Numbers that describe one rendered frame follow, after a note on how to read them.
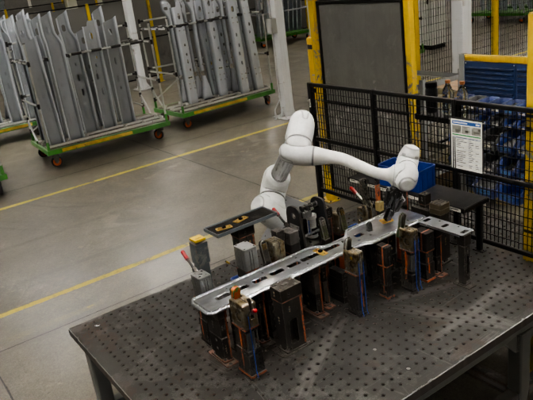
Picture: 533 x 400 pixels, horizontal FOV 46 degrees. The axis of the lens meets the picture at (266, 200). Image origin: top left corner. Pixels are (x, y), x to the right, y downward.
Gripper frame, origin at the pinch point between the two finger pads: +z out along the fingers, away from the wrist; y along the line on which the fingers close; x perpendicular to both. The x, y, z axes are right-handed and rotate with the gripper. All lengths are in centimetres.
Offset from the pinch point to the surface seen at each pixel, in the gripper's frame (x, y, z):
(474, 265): 38, 38, 19
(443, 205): 25.2, 14.1, -8.2
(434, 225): 12.0, 20.6, -3.7
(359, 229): -15.2, -3.6, 8.6
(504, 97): 197, -70, -12
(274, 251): -65, -11, 13
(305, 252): -51, -4, 13
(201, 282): -107, -11, 18
